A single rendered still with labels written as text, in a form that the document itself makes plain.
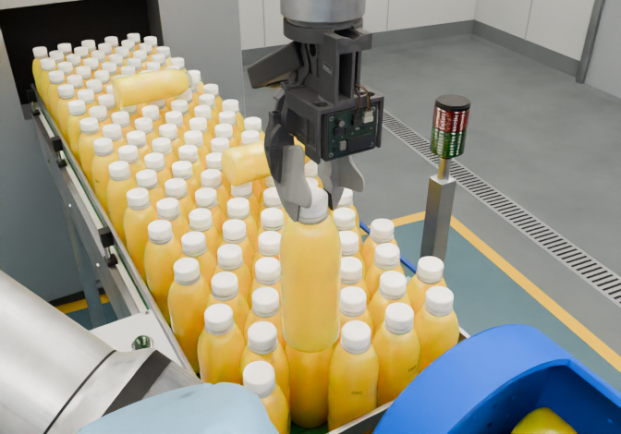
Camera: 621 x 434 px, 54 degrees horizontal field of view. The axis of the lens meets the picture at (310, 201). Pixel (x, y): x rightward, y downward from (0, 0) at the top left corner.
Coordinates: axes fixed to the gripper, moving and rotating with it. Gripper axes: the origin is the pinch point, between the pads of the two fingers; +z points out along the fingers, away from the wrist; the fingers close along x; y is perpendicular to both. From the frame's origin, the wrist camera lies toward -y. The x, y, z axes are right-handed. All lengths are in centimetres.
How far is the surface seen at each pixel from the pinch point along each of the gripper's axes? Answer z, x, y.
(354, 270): 22.3, 14.4, -11.2
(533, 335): 10.8, 15.4, 19.8
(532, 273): 131, 164, -85
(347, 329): 22.5, 6.5, -1.2
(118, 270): 43, -12, -57
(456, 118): 9, 44, -24
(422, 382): 11.5, 1.8, 18.4
